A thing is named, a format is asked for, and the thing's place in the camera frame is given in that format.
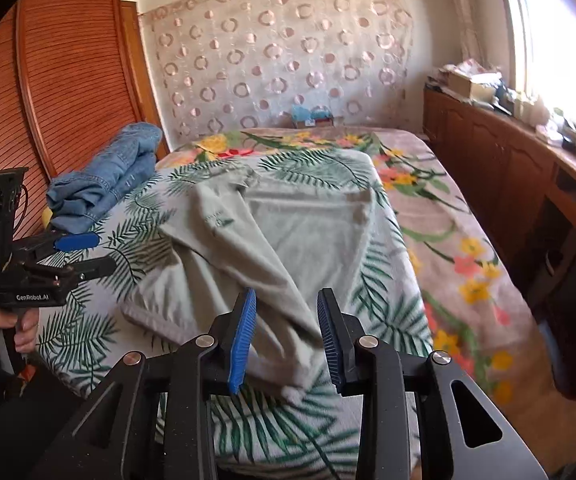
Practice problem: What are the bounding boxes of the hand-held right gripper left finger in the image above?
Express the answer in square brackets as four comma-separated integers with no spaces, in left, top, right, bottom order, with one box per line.
[33,287,259,480]

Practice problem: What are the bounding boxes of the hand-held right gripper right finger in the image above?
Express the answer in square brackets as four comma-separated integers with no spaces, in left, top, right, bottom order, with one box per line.
[316,287,549,480]

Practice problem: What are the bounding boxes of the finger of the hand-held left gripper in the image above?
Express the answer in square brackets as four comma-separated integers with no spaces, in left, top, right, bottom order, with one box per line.
[23,256,118,288]
[15,231,102,261]

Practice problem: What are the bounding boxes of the grey-green pants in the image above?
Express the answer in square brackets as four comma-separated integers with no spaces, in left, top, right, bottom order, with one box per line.
[120,162,386,403]

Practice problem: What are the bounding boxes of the leaf print blanket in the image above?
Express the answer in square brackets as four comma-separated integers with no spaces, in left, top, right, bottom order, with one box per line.
[35,147,436,467]

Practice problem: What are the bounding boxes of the blue jeans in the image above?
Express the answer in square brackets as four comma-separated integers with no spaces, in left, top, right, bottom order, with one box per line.
[45,121,164,235]

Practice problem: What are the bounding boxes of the wooden headboard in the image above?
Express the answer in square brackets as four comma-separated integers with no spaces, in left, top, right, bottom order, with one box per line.
[0,0,171,281]

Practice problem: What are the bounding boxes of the floral blanket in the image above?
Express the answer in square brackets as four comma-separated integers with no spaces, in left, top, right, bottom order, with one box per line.
[155,127,576,466]

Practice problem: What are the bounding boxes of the blue bundle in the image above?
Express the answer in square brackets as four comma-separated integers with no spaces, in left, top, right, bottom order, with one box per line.
[290,105,334,128]

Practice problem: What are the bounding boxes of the wooden cabinet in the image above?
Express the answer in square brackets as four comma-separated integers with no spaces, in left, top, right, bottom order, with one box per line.
[422,85,576,281]

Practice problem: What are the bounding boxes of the circle pattern sheer curtain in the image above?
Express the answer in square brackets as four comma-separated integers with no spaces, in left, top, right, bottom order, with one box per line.
[138,0,416,146]

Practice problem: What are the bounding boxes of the cardboard box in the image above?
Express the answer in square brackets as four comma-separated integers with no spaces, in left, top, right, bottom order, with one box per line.
[448,67,501,103]

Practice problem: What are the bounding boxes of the row of small bottles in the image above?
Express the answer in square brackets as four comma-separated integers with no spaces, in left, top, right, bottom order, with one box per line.
[498,80,576,171]

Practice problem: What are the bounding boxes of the white window curtain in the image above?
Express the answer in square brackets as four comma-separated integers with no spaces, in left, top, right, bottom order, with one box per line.
[433,0,514,63]

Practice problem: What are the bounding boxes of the window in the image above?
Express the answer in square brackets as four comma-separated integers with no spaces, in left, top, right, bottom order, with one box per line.
[498,0,576,131]

